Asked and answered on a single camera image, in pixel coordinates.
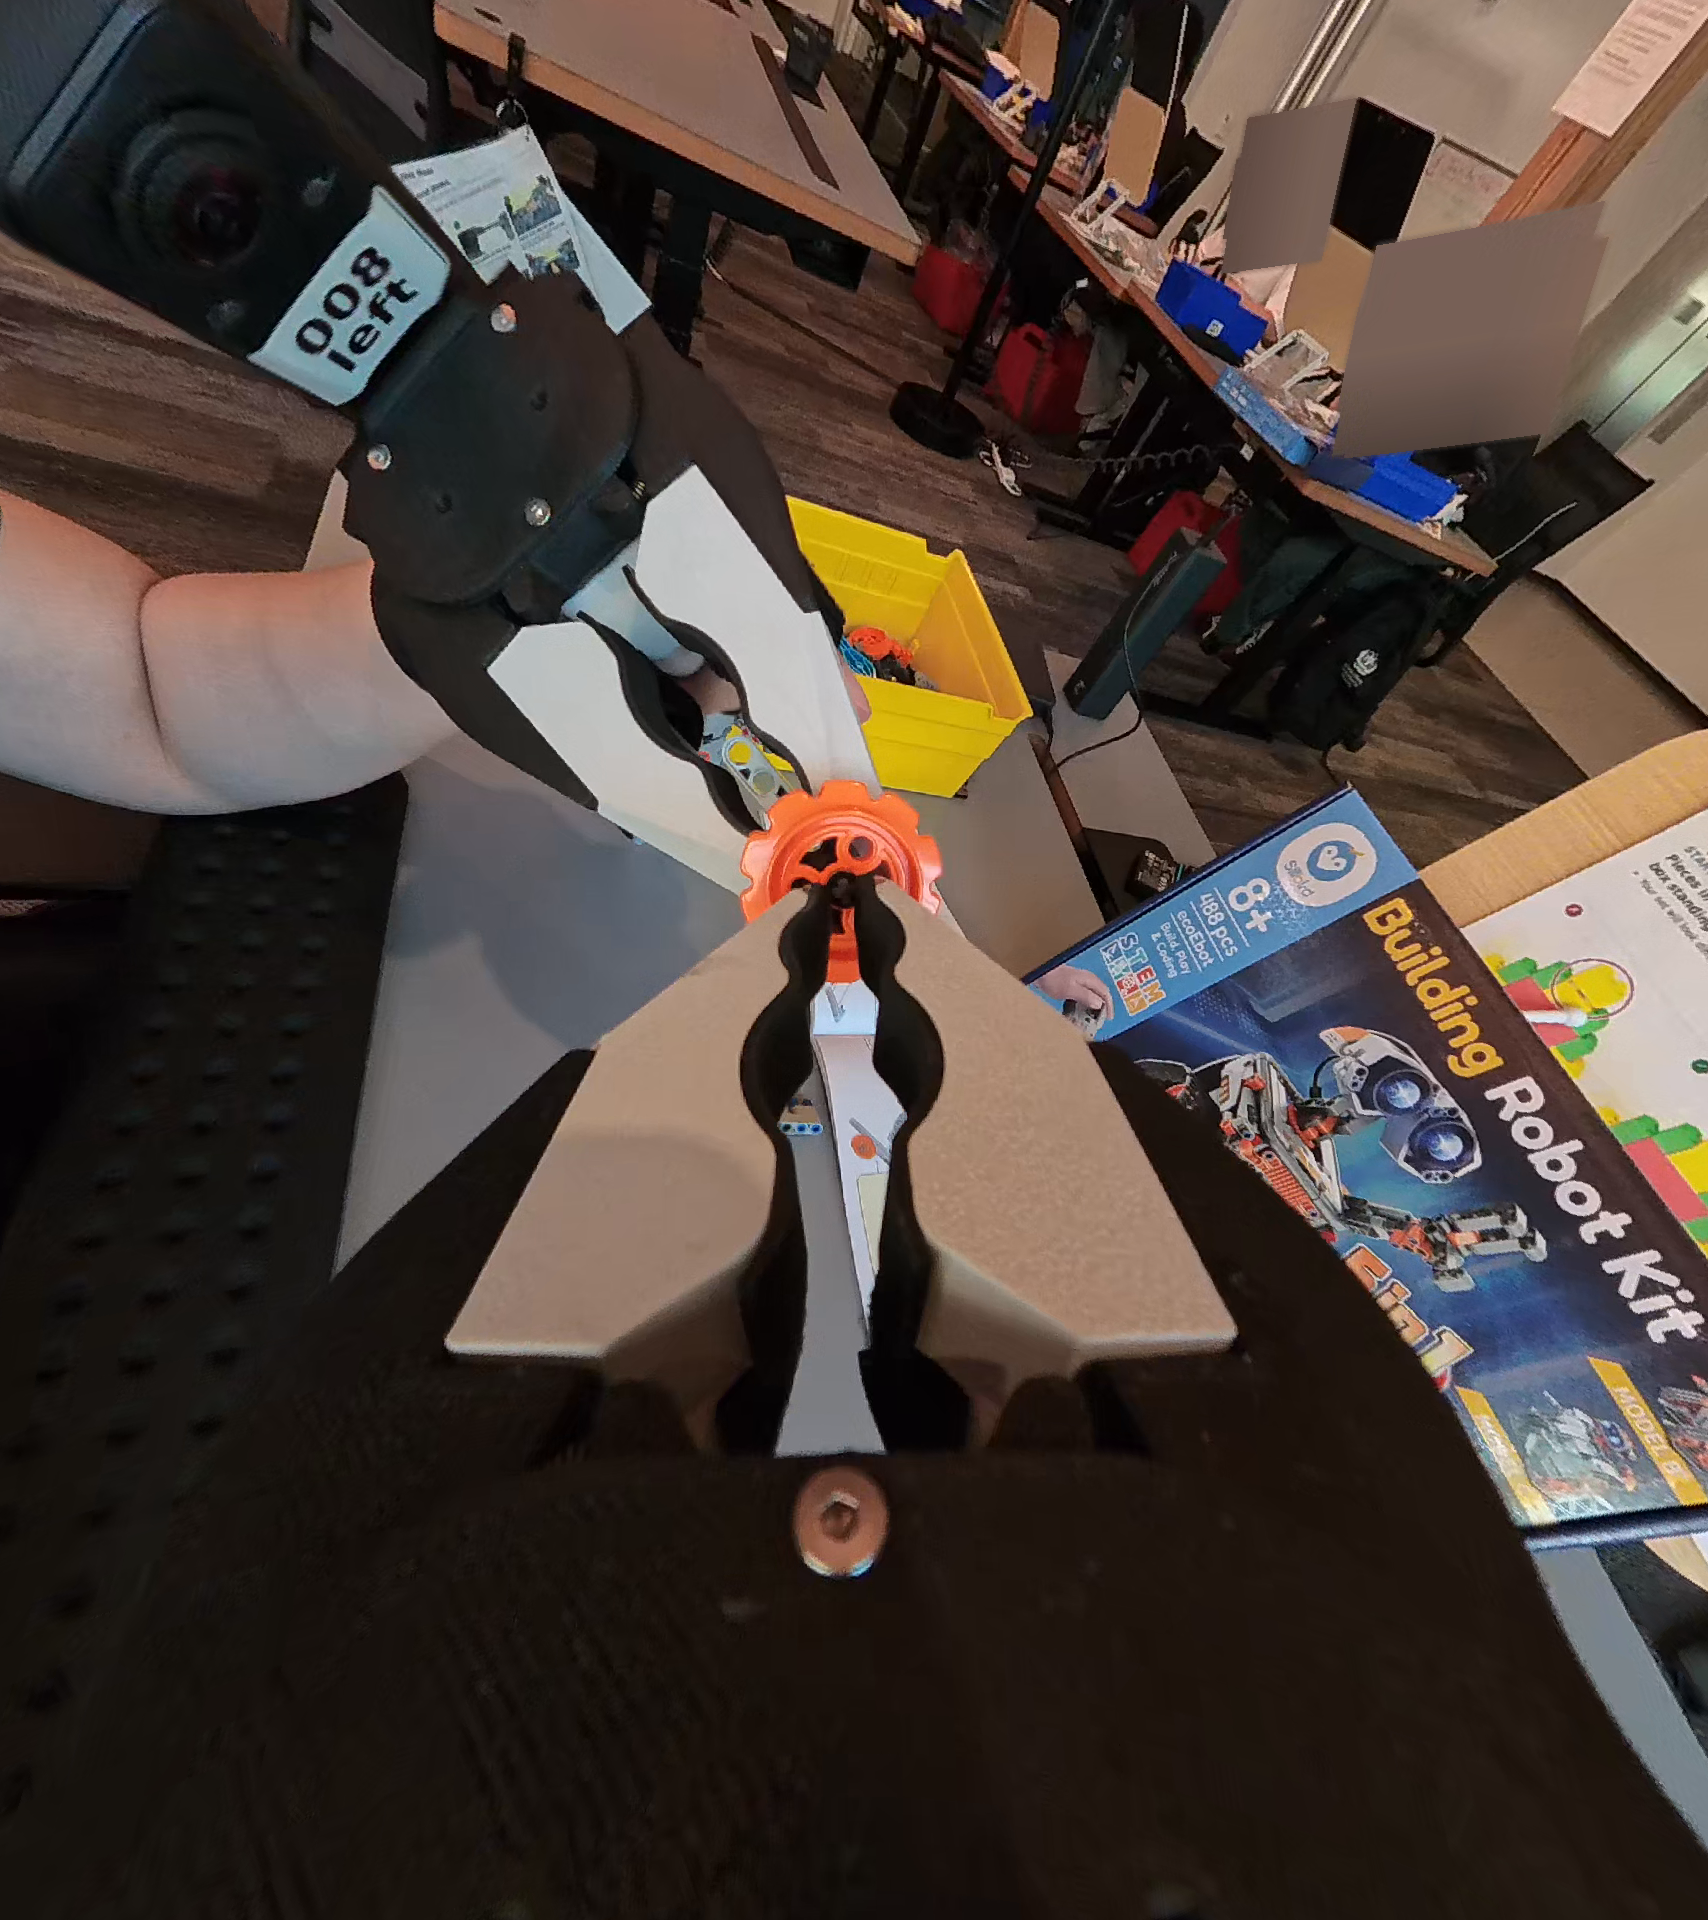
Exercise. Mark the white paper notice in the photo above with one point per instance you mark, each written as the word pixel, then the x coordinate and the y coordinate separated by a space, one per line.
pixel 1619 61

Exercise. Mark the hanging printed paper sheet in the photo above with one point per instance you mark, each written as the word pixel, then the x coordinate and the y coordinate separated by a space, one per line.
pixel 525 224

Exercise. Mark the grey desk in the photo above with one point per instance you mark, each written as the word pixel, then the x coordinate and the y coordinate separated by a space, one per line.
pixel 525 930

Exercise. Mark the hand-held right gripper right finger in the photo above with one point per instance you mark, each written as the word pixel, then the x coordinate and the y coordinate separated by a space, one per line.
pixel 1065 1200

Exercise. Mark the red storage crate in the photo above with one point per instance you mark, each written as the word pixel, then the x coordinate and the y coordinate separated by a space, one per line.
pixel 958 293
pixel 1043 374
pixel 1185 549

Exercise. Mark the white instruction booklet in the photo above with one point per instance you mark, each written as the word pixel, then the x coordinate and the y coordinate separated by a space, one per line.
pixel 847 1080

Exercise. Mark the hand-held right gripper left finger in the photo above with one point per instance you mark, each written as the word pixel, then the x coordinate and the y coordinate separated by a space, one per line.
pixel 615 1200

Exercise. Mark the black dotted mat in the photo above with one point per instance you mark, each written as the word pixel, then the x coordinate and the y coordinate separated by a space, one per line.
pixel 165 1125

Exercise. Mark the blue robot kit box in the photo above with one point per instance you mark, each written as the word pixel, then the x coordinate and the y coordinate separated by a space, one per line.
pixel 1395 1051

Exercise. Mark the black backpack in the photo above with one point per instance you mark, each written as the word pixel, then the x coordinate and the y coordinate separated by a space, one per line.
pixel 1356 669

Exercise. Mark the white poster with blocks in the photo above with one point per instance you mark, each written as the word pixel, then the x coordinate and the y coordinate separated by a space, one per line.
pixel 1665 900

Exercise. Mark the person's left forearm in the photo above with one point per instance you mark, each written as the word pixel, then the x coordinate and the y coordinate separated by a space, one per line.
pixel 194 675

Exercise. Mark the blue plastic tray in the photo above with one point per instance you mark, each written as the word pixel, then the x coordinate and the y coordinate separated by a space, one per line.
pixel 1215 309
pixel 1395 489

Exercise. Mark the black power adapter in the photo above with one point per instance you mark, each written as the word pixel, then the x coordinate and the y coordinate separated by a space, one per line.
pixel 1151 870

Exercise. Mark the yellow plastic bin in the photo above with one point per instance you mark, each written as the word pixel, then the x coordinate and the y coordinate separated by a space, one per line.
pixel 944 720

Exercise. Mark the loose toy building parts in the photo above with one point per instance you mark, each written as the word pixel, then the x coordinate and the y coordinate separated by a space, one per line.
pixel 877 652

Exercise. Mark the dark tower device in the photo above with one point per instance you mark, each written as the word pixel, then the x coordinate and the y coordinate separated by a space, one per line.
pixel 1139 630

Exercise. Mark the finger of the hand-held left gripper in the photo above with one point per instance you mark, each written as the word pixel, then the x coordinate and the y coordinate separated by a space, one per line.
pixel 585 720
pixel 764 630

